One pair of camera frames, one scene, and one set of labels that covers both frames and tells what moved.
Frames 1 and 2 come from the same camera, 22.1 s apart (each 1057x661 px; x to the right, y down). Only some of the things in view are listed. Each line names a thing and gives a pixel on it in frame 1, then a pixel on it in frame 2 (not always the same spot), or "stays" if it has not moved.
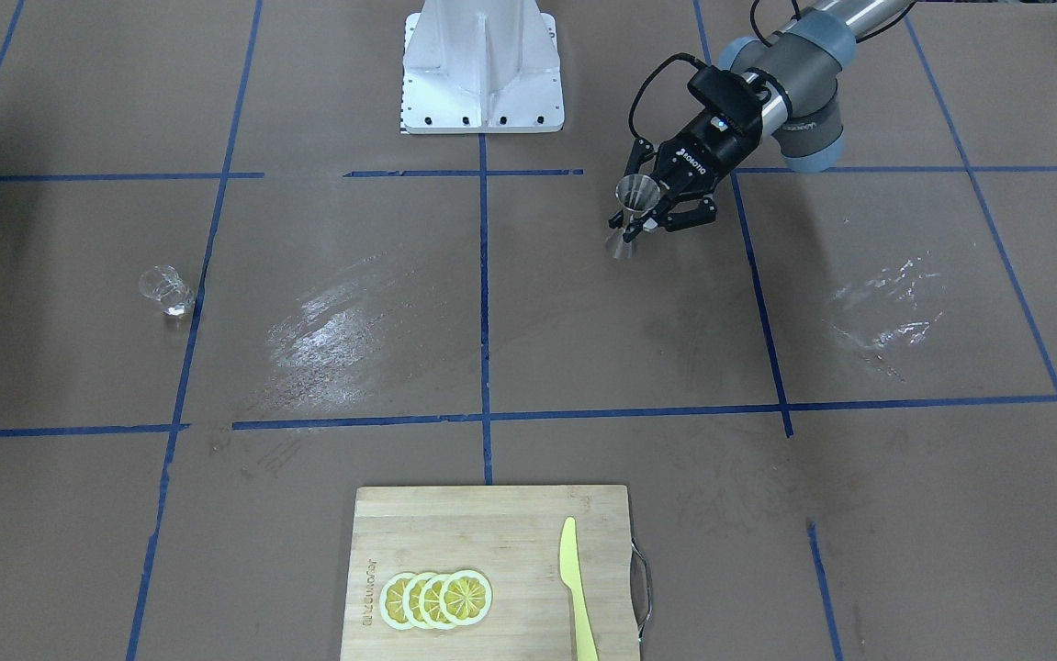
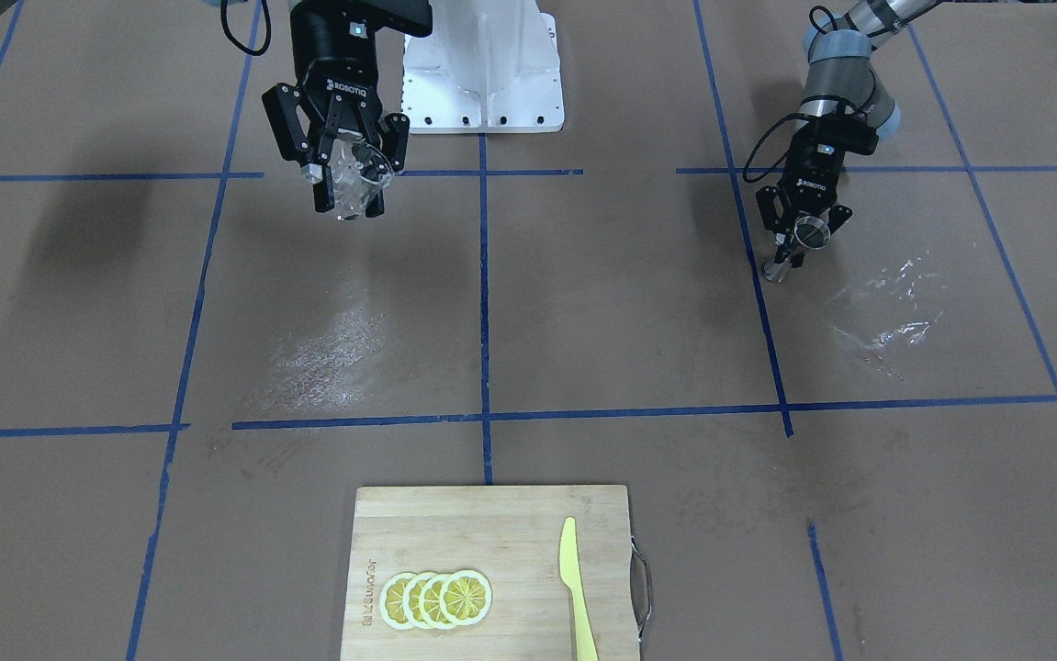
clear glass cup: x=163 y=284 to x=358 y=171
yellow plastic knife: x=569 y=574 stays
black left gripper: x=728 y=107 to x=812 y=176
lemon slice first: x=466 y=597 stays
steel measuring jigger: x=635 y=194 to x=810 y=231
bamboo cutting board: x=511 y=535 stays
